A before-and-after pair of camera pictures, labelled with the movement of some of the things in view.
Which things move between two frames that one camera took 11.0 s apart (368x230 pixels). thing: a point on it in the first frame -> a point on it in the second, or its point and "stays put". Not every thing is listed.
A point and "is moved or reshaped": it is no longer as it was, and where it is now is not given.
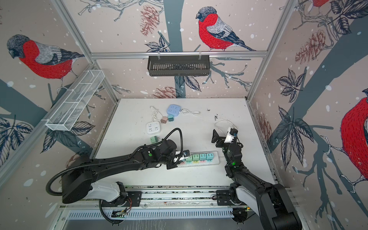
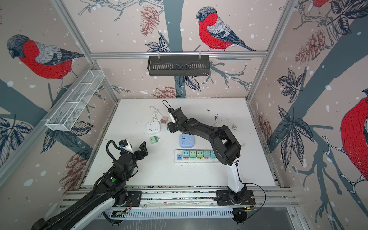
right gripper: (218, 138) -> (173, 126)
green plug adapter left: (154, 139) stays put
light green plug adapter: (195, 157) is moved or reshaped
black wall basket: (178, 65) stays put
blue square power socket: (173, 109) -> (186, 141)
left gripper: (173, 166) -> (143, 151)
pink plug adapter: (164, 120) stays put
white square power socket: (153, 127) stays put
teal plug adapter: (210, 156) is moved or reshaped
